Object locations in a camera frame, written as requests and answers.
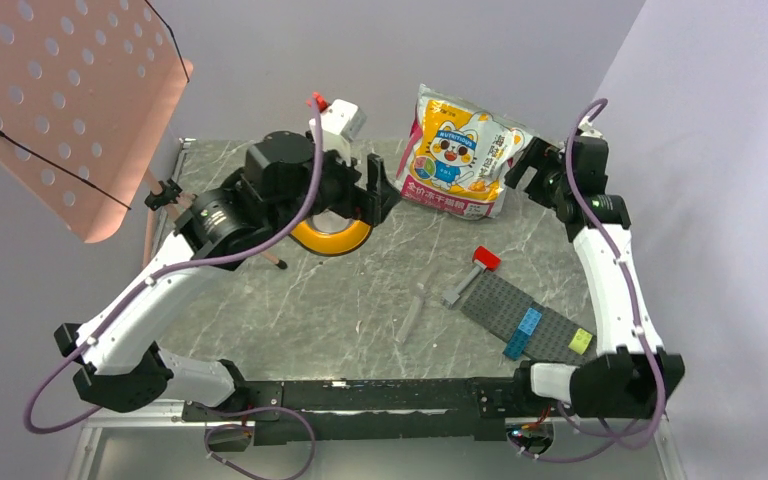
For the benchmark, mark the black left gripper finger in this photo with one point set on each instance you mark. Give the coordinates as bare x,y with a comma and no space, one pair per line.
374,207
376,176

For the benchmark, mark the pink perforated music stand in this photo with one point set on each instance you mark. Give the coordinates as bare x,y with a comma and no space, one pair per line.
87,93

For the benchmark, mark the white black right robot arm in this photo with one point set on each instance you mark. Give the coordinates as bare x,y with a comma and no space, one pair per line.
631,375

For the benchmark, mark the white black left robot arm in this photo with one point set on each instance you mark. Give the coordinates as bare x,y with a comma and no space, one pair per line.
285,179

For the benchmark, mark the yellow-green lego brick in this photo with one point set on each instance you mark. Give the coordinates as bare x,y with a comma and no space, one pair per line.
580,341

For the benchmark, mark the yellow double pet bowl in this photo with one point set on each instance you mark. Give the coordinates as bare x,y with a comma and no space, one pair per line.
328,234

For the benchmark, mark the aluminium frame rail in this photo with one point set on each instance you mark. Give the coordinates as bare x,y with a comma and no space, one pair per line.
157,444

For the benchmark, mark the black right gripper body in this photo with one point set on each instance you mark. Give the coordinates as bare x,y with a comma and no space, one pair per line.
549,182

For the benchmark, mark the grey lego baseplate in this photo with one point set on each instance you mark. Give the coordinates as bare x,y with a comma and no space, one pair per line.
499,306

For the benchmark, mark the cat food bag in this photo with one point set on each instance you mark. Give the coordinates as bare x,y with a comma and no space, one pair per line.
457,156

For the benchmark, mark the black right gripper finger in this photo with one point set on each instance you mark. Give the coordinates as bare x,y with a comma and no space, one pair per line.
538,148
515,173

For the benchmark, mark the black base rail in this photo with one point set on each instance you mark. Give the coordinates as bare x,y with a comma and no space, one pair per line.
480,408

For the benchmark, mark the blue lego brick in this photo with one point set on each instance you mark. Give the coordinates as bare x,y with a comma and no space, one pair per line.
521,336

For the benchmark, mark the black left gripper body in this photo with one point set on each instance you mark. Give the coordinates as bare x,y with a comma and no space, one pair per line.
338,189

